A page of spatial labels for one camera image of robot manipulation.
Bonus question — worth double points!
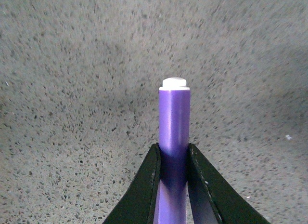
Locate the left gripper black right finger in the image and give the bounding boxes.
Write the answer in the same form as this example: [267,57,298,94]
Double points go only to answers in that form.
[187,144,269,224]

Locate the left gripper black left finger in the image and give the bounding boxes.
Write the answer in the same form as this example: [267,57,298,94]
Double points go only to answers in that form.
[104,144,161,224]

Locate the purple marker pen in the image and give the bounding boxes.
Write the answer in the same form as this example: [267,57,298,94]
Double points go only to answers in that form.
[154,77,191,224]

